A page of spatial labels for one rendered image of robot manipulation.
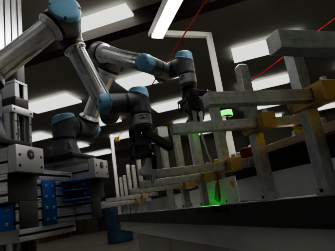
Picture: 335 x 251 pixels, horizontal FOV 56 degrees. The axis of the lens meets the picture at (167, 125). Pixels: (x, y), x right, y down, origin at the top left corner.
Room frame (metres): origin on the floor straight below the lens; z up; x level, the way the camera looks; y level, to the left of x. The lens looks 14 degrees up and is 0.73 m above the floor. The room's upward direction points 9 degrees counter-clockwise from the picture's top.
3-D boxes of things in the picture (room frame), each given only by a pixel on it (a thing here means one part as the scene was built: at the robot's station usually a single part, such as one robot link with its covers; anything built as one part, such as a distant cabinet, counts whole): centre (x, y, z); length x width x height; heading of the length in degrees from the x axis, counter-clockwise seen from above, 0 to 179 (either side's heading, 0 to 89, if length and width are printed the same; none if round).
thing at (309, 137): (0.82, -0.38, 0.90); 0.03 x 0.03 x 0.48; 20
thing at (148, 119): (1.13, 0.09, 1.04); 0.08 x 0.08 x 0.05
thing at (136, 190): (1.69, 0.04, 0.82); 0.43 x 0.03 x 0.04; 110
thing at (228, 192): (1.31, -0.17, 0.75); 0.26 x 0.01 x 0.10; 20
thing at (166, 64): (1.33, -0.03, 1.32); 0.11 x 0.11 x 0.08; 55
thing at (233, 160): (1.27, -0.22, 0.84); 0.13 x 0.06 x 0.05; 20
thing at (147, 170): (1.12, 0.09, 0.86); 0.06 x 0.03 x 0.09; 110
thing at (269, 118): (1.03, -0.30, 0.94); 0.13 x 0.06 x 0.05; 20
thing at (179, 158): (1.76, -0.04, 0.90); 0.03 x 0.03 x 0.48; 20
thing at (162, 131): (2.00, 0.05, 1.18); 0.07 x 0.07 x 0.08; 20
